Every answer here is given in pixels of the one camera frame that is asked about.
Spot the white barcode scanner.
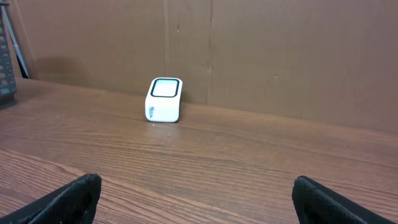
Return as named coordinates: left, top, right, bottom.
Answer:
left=145, top=77, right=183, bottom=123

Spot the grey plastic mesh basket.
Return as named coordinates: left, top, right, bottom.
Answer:
left=1, top=1, right=30, bottom=103

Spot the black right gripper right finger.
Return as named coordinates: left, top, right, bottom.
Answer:
left=292, top=176, right=394, bottom=224

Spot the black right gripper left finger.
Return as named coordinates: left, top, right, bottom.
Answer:
left=1, top=174, right=102, bottom=224

